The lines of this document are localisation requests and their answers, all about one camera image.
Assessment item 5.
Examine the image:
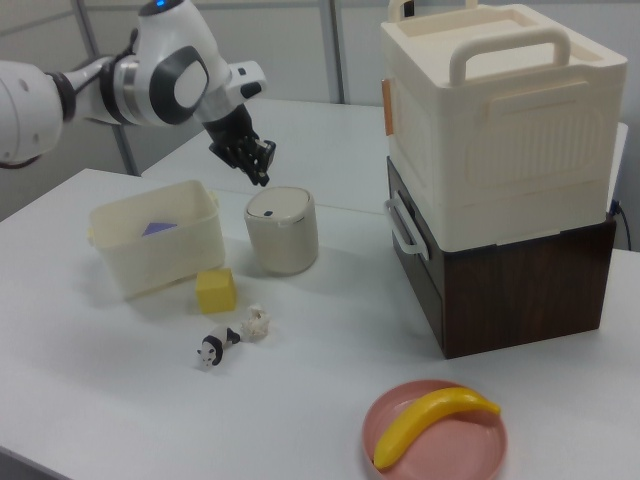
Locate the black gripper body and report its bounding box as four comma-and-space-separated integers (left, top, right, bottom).
202, 102, 277, 170

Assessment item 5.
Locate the cream desktop trash can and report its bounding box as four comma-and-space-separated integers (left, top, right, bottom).
243, 186, 320, 277

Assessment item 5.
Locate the cream plastic open bin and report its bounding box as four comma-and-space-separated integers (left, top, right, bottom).
87, 179, 227, 301

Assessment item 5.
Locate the purple foam cube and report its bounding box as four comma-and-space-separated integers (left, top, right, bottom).
139, 219, 180, 239

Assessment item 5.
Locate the yellow foam cube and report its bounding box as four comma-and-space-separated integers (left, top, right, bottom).
194, 268, 238, 315

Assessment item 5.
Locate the copper latch strip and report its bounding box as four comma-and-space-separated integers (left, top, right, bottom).
380, 77, 397, 138

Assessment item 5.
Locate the crumpled white paper ball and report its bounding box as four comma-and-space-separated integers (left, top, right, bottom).
239, 304, 272, 344

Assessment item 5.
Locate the small panda figurine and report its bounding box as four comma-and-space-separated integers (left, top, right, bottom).
195, 323, 242, 370

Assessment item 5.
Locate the cream plastic storage box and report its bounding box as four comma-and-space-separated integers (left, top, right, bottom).
379, 0, 629, 252

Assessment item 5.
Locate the dark wooden drawer cabinet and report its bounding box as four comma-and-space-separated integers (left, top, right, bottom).
385, 155, 617, 360

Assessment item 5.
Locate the yellow toy banana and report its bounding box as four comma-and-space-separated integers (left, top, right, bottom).
373, 386, 502, 470

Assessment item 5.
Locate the pink round plate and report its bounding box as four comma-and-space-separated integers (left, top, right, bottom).
362, 379, 509, 480

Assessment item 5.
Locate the white drawer handle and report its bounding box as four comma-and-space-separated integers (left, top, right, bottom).
383, 192, 431, 262

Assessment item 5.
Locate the black cable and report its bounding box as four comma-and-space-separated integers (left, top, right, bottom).
607, 199, 633, 251

